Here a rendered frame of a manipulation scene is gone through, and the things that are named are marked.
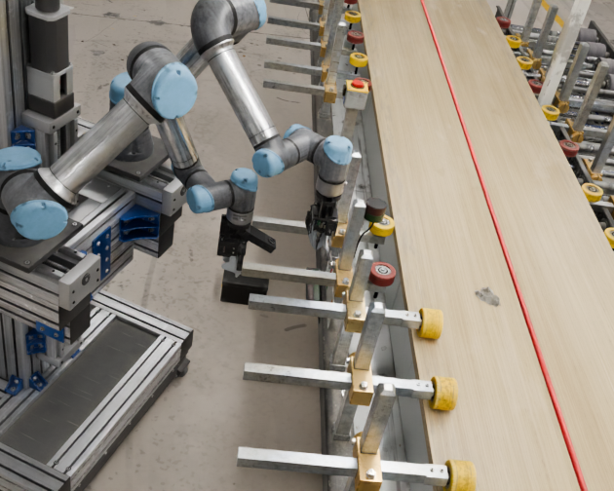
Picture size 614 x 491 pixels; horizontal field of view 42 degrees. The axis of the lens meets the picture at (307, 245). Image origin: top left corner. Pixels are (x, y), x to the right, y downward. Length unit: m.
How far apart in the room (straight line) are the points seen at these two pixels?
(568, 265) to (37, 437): 1.79
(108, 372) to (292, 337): 0.87
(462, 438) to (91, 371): 1.43
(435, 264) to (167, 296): 1.43
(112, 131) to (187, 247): 1.95
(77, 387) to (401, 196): 1.28
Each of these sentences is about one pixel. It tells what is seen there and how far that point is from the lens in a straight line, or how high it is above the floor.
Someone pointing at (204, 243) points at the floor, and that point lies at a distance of 3.82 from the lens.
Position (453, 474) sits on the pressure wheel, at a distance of 1.83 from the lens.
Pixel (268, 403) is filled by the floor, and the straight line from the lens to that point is 3.14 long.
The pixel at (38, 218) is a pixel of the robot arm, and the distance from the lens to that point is 1.90.
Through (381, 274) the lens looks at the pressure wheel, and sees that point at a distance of 2.37.
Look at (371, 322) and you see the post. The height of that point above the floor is 1.13.
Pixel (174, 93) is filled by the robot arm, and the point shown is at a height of 1.50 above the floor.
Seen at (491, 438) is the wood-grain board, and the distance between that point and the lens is 2.03.
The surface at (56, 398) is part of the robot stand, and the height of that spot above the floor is 0.21.
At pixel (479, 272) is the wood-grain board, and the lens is 2.51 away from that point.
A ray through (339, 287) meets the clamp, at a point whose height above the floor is 0.86.
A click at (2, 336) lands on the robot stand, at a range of 2.75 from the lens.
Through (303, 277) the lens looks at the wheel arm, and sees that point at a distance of 2.37.
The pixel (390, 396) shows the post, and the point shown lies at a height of 1.16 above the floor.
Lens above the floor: 2.36
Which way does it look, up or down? 37 degrees down
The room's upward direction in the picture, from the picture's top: 12 degrees clockwise
